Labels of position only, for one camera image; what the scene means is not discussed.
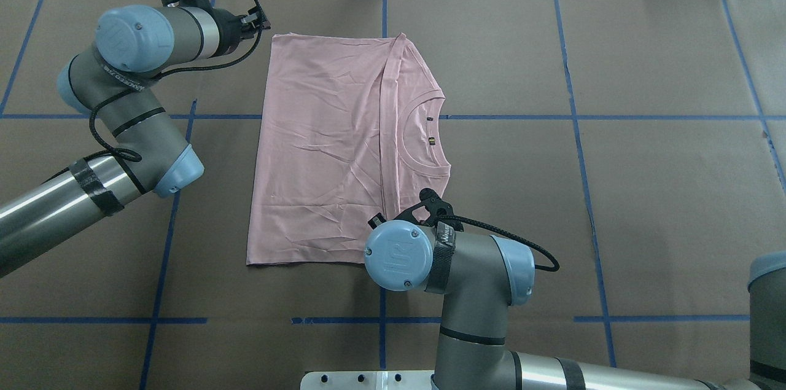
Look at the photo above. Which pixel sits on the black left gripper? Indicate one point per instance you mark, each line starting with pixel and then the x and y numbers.
pixel 229 30

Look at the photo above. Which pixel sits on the pink Snoopy t-shirt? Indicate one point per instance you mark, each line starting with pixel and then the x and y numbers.
pixel 350 128

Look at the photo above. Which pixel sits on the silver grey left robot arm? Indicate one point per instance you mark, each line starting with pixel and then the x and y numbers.
pixel 141 149

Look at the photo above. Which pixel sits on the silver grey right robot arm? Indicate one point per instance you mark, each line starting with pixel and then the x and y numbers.
pixel 480 277

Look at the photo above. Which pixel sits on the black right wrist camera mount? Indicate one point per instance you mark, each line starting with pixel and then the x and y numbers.
pixel 438 210

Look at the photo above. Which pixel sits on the white metal camera stand base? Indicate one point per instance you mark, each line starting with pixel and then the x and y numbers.
pixel 368 379

